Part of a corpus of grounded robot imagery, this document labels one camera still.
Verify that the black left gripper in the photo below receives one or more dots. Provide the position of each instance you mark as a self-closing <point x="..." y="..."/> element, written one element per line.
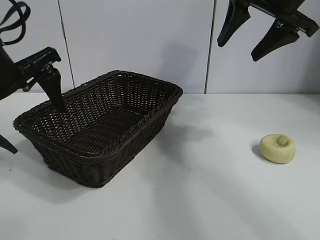
<point x="25" y="72"/>

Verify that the pale yellow egg yolk pastry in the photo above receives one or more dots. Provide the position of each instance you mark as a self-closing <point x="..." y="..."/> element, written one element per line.
<point x="272" y="150"/>

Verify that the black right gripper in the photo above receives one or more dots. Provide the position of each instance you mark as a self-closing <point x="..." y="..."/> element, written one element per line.
<point x="295" y="12"/>

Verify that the dark brown wicker basket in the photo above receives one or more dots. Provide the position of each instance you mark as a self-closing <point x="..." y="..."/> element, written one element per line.
<point x="100" y="140"/>

